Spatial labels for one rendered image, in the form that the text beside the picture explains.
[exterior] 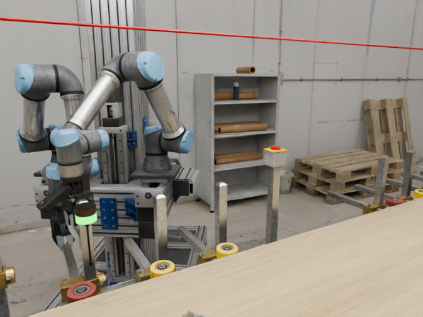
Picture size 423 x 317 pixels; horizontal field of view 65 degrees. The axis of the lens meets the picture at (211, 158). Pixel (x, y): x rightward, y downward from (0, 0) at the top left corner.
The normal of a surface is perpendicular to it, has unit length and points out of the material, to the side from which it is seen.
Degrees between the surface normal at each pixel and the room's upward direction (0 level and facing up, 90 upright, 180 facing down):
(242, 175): 90
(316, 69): 90
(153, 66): 84
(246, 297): 0
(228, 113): 90
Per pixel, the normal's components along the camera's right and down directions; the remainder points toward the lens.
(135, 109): -0.07, 0.23
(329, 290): 0.00, -0.97
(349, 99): 0.44, 0.21
